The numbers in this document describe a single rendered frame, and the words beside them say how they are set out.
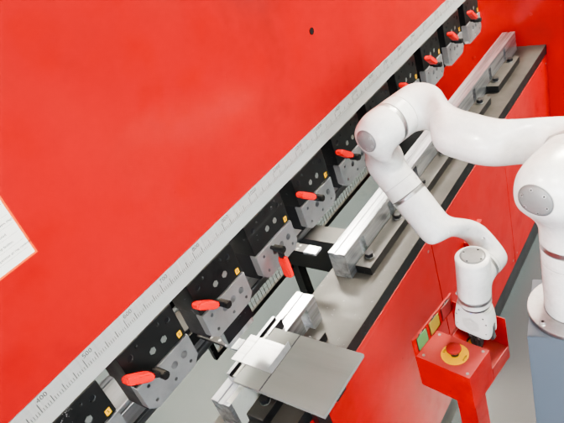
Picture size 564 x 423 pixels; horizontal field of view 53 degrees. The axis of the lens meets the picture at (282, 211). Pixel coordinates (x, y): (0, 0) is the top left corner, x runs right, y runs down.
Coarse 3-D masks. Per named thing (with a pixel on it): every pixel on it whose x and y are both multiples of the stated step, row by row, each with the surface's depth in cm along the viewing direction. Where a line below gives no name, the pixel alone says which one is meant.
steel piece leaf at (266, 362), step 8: (256, 344) 142; (264, 344) 142; (272, 344) 141; (280, 344) 140; (288, 344) 137; (248, 352) 141; (256, 352) 140; (264, 352) 139; (272, 352) 138; (280, 352) 135; (248, 360) 139; (256, 360) 138; (264, 360) 137; (272, 360) 136; (280, 360) 135; (264, 368) 135; (272, 368) 133
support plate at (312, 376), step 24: (288, 336) 142; (288, 360) 135; (312, 360) 133; (336, 360) 130; (360, 360) 129; (240, 384) 134; (264, 384) 131; (288, 384) 129; (312, 384) 127; (336, 384) 125; (312, 408) 122
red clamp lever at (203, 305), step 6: (198, 300) 116; (204, 300) 117; (210, 300) 118; (216, 300) 123; (222, 300) 121; (228, 300) 121; (192, 306) 116; (198, 306) 115; (204, 306) 116; (210, 306) 117; (216, 306) 118; (222, 306) 121; (228, 306) 121
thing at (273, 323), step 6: (270, 318) 149; (270, 324) 148; (276, 324) 147; (282, 324) 149; (264, 330) 146; (270, 330) 145; (258, 336) 145; (234, 366) 139; (228, 372) 138; (234, 372) 138; (234, 378) 137
